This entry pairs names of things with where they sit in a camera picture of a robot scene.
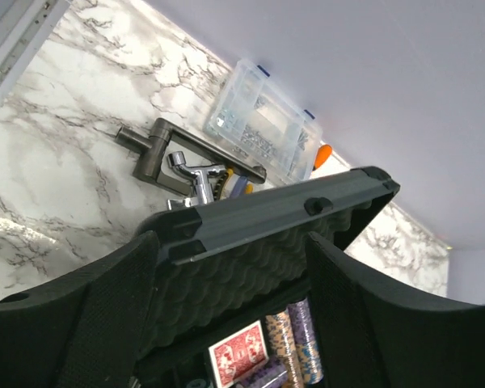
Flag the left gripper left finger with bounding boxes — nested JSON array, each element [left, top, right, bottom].
[[0, 232, 158, 387]]

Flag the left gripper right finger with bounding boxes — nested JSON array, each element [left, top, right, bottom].
[[306, 233, 485, 387]]

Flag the red playing card deck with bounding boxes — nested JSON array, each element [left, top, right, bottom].
[[208, 320, 269, 387]]

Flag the black poker set case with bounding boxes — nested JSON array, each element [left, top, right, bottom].
[[136, 167, 400, 387]]

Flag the purple grey chip stack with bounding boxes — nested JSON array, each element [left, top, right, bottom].
[[234, 356, 288, 388]]

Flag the orange chip stack upper right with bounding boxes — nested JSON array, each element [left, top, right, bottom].
[[265, 309, 305, 388]]

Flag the chrome socket wrench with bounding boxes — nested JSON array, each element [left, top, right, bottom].
[[167, 151, 226, 210]]

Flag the clear plastic box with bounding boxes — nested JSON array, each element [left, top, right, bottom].
[[204, 59, 322, 186]]

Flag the orange tool handle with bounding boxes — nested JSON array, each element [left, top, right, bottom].
[[312, 144, 332, 171]]

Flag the yellow handled pliers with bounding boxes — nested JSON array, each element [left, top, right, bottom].
[[213, 168, 254, 200]]

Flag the dark grey metal bracket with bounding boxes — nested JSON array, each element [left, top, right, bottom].
[[115, 118, 267, 196]]

